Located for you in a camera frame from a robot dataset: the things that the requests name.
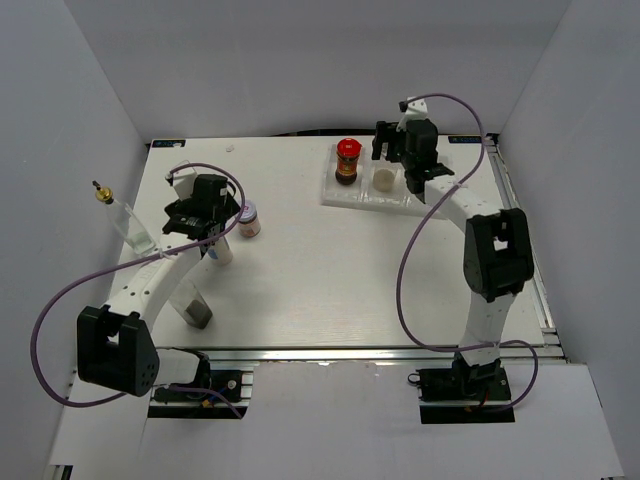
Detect red lid sauce jar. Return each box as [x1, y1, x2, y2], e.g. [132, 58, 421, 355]
[335, 138, 362, 186]

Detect white tube bottle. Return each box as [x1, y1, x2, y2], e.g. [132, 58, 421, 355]
[208, 237, 233, 266]

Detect silver lid white shaker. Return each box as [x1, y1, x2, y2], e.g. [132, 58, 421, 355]
[372, 168, 396, 193]

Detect white three-slot organizer tray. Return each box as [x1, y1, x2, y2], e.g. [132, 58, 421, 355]
[321, 143, 431, 217]

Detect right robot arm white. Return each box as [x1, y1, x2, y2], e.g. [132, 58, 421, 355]
[371, 119, 534, 399]

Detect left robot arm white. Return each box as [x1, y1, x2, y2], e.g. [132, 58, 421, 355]
[76, 174, 241, 399]

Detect purple lid spice jar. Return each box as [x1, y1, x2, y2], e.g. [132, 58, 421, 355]
[238, 200, 261, 238]

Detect glass bottle gold spout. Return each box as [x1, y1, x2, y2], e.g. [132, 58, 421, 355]
[92, 181, 156, 257]

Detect clear bottle dark contents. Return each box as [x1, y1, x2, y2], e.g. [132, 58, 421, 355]
[169, 279, 213, 330]

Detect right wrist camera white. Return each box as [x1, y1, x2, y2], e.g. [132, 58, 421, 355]
[396, 98, 429, 132]

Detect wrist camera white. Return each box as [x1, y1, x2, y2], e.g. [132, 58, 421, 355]
[165, 160, 198, 200]
[396, 98, 429, 132]

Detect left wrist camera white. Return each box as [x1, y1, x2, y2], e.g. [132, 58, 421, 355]
[165, 160, 198, 200]

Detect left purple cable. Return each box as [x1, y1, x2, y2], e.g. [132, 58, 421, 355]
[30, 162, 247, 407]

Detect aluminium rail front edge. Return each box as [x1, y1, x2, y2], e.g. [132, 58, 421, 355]
[186, 347, 453, 362]

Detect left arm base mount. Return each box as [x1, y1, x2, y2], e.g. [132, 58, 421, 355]
[147, 348, 248, 420]

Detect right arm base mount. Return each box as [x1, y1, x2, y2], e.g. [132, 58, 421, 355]
[407, 354, 515, 425]

